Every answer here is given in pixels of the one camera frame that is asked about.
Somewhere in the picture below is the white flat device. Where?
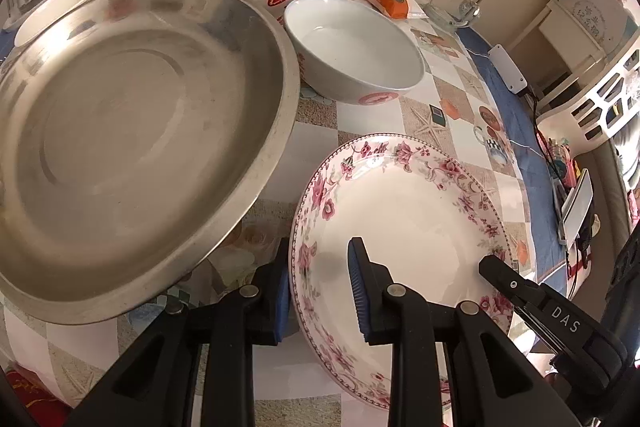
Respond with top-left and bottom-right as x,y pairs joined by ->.
557,167 -> 596,244

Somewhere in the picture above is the plain white bowl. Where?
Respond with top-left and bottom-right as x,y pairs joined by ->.
13,0 -> 103,48

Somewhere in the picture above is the pink floral plate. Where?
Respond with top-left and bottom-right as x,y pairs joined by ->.
289,133 -> 516,411

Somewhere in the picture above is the large stainless steel basin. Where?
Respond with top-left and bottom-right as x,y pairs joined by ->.
0,0 -> 301,326

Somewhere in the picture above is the white plastic basket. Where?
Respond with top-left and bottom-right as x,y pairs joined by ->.
535,42 -> 640,152

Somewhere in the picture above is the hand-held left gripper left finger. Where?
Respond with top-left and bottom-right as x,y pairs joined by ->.
62,237 -> 292,427

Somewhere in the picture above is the white wooden chair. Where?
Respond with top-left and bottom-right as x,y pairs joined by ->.
507,0 -> 609,108

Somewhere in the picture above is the red cloth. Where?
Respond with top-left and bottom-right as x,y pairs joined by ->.
0,368 -> 68,427

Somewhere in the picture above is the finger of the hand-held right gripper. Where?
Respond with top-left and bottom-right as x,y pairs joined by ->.
478,254 -> 629,396

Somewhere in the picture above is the white printed cushion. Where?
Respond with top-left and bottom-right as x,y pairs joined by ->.
557,0 -> 634,52

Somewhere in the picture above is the white power strip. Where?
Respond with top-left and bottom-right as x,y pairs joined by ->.
487,45 -> 529,96

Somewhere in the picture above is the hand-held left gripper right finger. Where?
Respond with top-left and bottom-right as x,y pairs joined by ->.
347,237 -> 551,427

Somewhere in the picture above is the white bowl with red mark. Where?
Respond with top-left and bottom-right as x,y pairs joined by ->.
283,0 -> 426,106

